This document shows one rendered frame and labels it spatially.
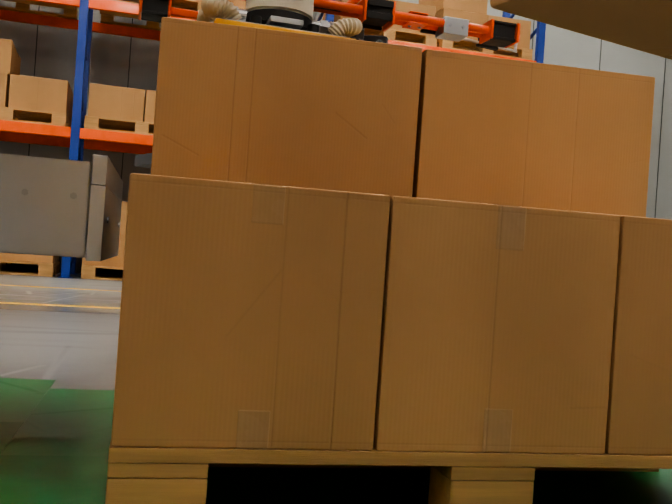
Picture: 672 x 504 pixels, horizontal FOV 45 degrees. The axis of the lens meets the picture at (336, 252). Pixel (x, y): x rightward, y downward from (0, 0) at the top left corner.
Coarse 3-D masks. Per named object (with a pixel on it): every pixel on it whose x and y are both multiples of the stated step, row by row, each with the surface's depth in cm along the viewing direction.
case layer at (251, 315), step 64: (128, 192) 118; (192, 192) 119; (256, 192) 121; (320, 192) 123; (128, 256) 117; (192, 256) 119; (256, 256) 121; (320, 256) 123; (384, 256) 126; (448, 256) 128; (512, 256) 130; (576, 256) 133; (640, 256) 135; (128, 320) 117; (192, 320) 119; (256, 320) 121; (320, 320) 124; (384, 320) 126; (448, 320) 128; (512, 320) 130; (576, 320) 133; (640, 320) 135; (128, 384) 118; (192, 384) 120; (256, 384) 122; (320, 384) 124; (384, 384) 126; (448, 384) 128; (512, 384) 130; (576, 384) 133; (640, 384) 135; (256, 448) 122; (320, 448) 124; (384, 448) 126; (448, 448) 128; (512, 448) 131; (576, 448) 133; (640, 448) 136
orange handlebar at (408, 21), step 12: (324, 0) 203; (180, 12) 221; (192, 12) 222; (324, 12) 207; (336, 12) 208; (360, 12) 205; (396, 12) 207; (408, 12) 210; (420, 12) 209; (396, 24) 213; (408, 24) 210; (420, 24) 210; (432, 24) 211; (480, 36) 218
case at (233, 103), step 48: (192, 48) 179; (240, 48) 181; (288, 48) 183; (336, 48) 185; (384, 48) 187; (192, 96) 179; (240, 96) 181; (288, 96) 183; (336, 96) 185; (384, 96) 187; (192, 144) 179; (240, 144) 181; (288, 144) 183; (336, 144) 185; (384, 144) 187; (384, 192) 188
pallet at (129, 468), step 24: (120, 456) 117; (144, 456) 118; (168, 456) 119; (192, 456) 119; (216, 456) 120; (240, 456) 121; (264, 456) 122; (288, 456) 123; (312, 456) 123; (336, 456) 124; (360, 456) 125; (384, 456) 126; (408, 456) 127; (432, 456) 128; (456, 456) 128; (480, 456) 129; (504, 456) 130; (528, 456) 131; (552, 456) 132; (576, 456) 133; (600, 456) 134; (624, 456) 135; (648, 456) 136; (120, 480) 117; (144, 480) 118; (168, 480) 119; (192, 480) 120; (432, 480) 136; (456, 480) 129; (480, 480) 130; (504, 480) 130; (528, 480) 131
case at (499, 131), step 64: (448, 64) 191; (512, 64) 194; (448, 128) 191; (512, 128) 194; (576, 128) 198; (640, 128) 201; (448, 192) 191; (512, 192) 194; (576, 192) 198; (640, 192) 201
